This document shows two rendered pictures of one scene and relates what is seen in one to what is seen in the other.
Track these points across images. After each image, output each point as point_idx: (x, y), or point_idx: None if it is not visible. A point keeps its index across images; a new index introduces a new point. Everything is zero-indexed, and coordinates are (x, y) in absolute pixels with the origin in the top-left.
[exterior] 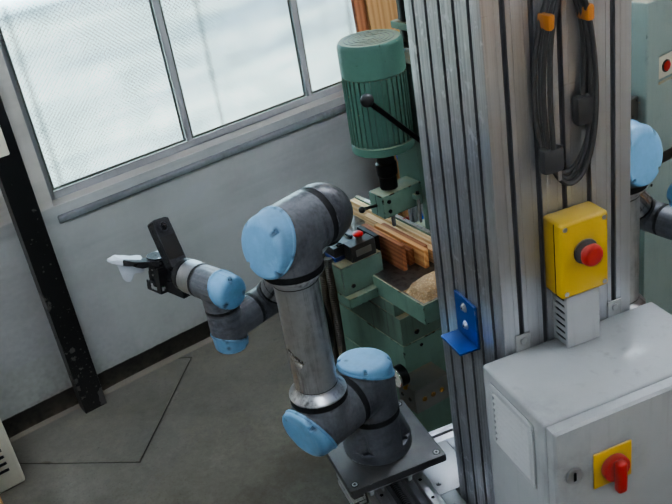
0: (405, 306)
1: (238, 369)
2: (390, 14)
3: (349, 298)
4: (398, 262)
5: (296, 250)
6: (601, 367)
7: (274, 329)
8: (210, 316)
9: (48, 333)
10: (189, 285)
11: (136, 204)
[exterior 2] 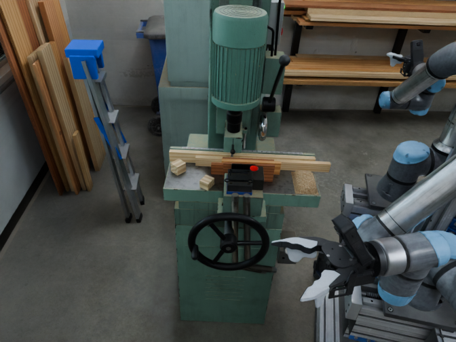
0: (297, 202)
1: (22, 323)
2: (16, 17)
3: (264, 216)
4: (267, 178)
5: None
6: None
7: (16, 278)
8: (419, 280)
9: None
10: (410, 265)
11: None
